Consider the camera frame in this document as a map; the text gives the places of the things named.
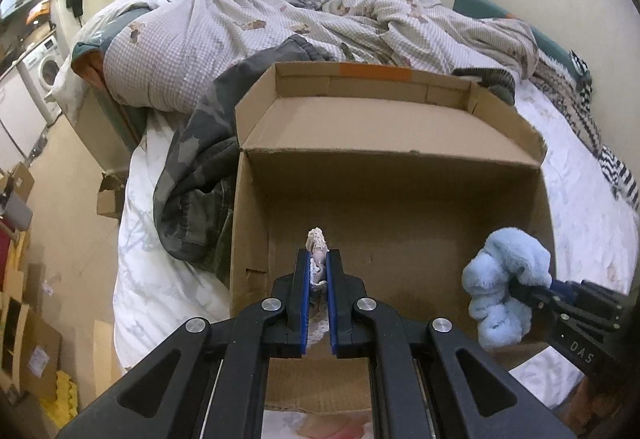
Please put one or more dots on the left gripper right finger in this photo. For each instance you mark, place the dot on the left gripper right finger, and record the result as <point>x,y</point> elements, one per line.
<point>344,290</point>

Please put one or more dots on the white floral bed sheet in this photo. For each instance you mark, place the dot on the white floral bed sheet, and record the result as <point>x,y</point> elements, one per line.
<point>596,235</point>

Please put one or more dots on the beige floral scrunchie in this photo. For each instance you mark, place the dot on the beige floral scrunchie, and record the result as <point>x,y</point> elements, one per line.
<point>318,322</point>

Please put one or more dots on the striped knitted blanket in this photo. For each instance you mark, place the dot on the striped knitted blanket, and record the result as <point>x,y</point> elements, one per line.
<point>570,91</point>

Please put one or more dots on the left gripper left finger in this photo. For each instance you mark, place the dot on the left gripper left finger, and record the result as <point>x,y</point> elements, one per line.
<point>288,335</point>

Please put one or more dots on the light blue fluffy plush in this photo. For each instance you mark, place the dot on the light blue fluffy plush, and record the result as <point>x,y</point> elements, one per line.
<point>508,254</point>

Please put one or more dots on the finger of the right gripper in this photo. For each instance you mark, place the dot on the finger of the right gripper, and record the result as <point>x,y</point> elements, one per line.
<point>564,290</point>
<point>539,298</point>

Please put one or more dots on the pink round soft object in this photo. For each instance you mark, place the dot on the pink round soft object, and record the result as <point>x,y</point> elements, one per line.
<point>325,428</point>

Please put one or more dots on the dark camouflage garment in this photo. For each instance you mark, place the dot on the dark camouflage garment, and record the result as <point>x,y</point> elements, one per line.
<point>194,198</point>

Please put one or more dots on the checked beige duvet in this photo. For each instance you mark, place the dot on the checked beige duvet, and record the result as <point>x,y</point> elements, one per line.
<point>163,54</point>

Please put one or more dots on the white washing machine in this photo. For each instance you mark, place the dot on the white washing machine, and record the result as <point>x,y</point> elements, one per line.
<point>38,68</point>

